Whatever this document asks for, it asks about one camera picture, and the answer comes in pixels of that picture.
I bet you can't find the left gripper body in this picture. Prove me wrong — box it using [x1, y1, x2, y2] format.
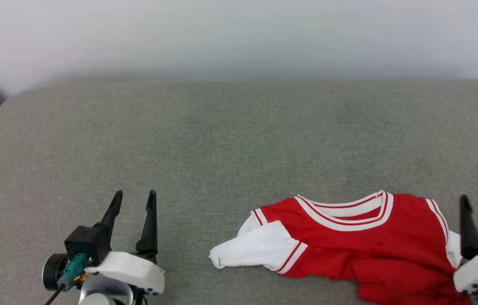
[43, 253, 148, 305]

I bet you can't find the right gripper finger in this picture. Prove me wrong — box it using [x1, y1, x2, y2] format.
[459, 194, 478, 260]

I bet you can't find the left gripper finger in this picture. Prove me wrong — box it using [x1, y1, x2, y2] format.
[135, 190, 158, 264]
[94, 190, 123, 238]

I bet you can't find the red and white jersey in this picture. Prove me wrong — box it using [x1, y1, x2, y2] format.
[209, 190, 474, 305]

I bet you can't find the grey fabric sofa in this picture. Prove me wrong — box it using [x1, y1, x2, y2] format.
[0, 80, 478, 305]

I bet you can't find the white left camera bracket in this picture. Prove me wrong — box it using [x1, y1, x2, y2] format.
[84, 251, 166, 295]

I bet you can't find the teal left camera connector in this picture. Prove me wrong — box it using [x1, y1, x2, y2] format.
[57, 253, 89, 291]

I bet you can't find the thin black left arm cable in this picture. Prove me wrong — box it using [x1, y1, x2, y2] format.
[44, 286, 65, 305]

